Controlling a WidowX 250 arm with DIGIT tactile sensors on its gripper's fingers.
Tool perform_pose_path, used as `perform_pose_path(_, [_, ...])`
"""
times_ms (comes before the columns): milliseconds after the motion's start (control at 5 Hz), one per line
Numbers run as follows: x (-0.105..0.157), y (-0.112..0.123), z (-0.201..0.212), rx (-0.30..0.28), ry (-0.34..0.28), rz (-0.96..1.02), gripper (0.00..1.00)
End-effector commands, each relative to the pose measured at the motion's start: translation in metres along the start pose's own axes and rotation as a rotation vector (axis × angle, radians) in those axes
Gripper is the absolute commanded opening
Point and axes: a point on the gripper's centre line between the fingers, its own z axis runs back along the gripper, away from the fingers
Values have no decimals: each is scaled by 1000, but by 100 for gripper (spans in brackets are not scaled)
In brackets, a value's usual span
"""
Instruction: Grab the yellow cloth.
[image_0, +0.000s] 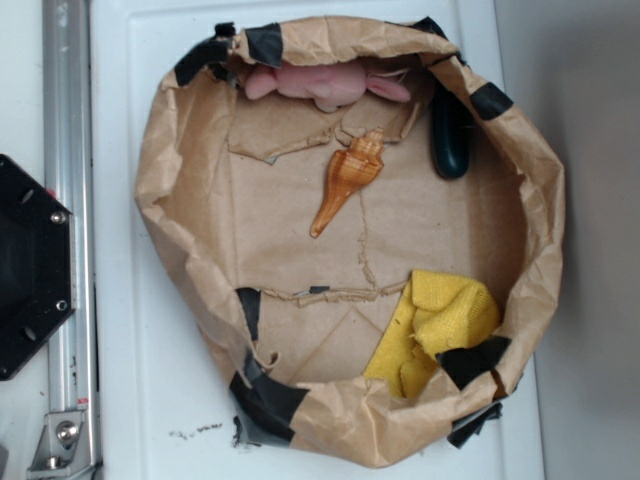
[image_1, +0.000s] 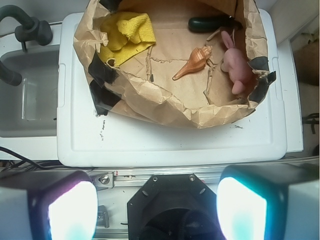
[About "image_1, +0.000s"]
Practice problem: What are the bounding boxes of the grey sink basin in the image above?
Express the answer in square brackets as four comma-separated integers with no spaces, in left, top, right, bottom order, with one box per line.
[0,45,59,138]

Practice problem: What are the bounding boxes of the yellow cloth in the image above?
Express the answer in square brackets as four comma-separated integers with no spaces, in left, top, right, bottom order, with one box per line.
[98,11,156,67]

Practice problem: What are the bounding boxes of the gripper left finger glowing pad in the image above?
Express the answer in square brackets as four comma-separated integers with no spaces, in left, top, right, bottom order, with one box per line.
[0,170,98,240]

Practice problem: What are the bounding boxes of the pink plush bunny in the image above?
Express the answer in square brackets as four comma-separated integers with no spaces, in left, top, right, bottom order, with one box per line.
[220,30,253,95]

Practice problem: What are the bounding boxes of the black cables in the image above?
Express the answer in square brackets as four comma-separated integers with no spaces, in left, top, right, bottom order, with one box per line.
[0,146,63,173]

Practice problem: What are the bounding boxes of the orange conch shell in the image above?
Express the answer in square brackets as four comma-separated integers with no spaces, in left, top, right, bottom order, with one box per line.
[172,46,213,81]

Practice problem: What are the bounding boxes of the aluminium rail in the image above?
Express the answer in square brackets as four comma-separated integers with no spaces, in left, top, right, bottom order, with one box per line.
[87,157,320,189]

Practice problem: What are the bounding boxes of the white plastic lid board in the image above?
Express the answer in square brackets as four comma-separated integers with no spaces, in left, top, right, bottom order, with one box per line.
[56,13,287,168]

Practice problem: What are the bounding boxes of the dark green cucumber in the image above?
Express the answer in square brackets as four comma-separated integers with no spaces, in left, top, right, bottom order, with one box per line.
[188,16,225,33]

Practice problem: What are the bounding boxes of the brown paper bag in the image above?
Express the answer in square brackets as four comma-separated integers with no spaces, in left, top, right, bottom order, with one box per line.
[73,0,276,129]

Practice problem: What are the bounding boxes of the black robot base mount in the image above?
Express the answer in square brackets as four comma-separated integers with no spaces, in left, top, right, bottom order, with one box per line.
[127,174,223,240]

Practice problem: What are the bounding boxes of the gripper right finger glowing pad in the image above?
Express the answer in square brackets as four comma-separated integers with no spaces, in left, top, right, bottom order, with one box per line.
[216,163,320,240]

